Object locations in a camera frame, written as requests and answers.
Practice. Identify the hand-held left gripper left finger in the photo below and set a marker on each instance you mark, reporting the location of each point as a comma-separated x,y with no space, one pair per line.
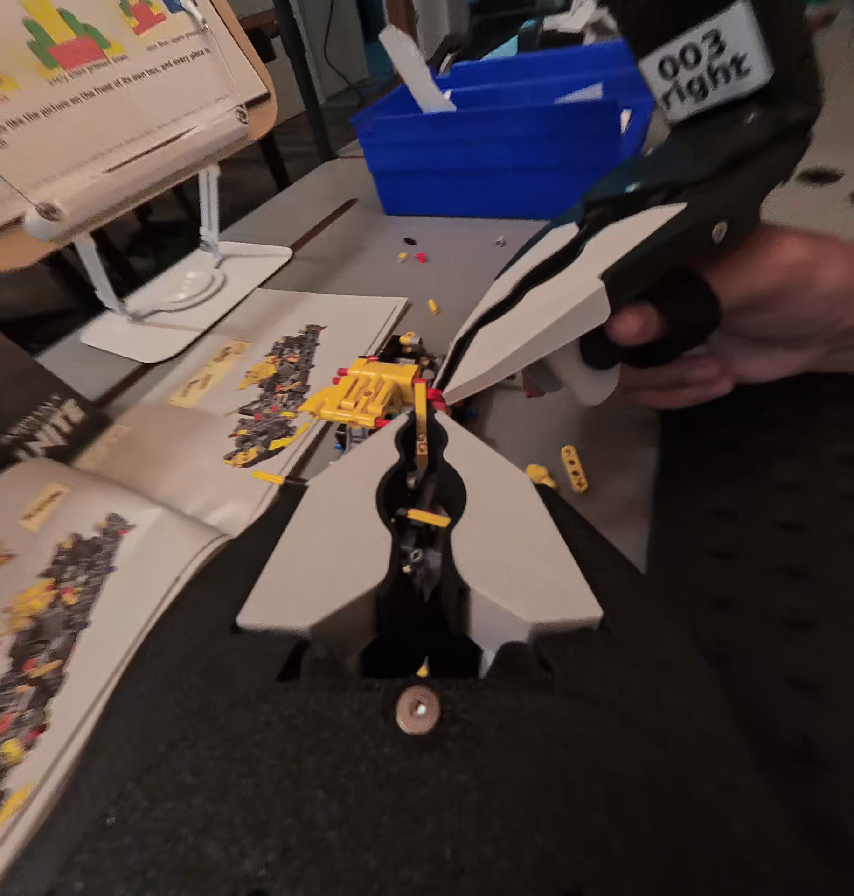
315,560

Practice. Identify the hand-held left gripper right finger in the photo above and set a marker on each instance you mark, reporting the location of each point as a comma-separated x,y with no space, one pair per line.
532,560

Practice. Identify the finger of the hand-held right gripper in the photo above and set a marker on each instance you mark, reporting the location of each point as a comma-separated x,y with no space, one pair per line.
560,301
518,269

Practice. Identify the red lego pin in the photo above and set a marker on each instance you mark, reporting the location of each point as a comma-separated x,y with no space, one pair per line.
437,397

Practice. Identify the lego car chassis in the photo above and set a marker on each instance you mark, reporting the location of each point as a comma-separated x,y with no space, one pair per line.
364,388

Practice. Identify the lego instruction booklet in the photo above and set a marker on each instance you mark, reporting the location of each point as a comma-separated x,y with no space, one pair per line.
154,490

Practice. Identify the lego set box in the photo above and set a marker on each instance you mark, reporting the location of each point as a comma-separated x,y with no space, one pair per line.
28,420

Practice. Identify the person's right hand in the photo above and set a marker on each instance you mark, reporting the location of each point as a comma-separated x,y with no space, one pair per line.
797,308

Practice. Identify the blue storage bin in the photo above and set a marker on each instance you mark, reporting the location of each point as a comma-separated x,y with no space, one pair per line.
497,154

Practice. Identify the white paper strip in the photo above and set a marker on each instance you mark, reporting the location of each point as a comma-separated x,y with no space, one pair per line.
416,70

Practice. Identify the black dotted floor mat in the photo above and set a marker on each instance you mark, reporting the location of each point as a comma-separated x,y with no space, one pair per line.
762,630

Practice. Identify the white document stand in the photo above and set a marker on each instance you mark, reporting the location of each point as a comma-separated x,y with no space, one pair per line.
189,294

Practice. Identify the printed instruction sheet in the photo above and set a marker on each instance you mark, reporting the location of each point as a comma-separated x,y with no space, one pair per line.
105,112

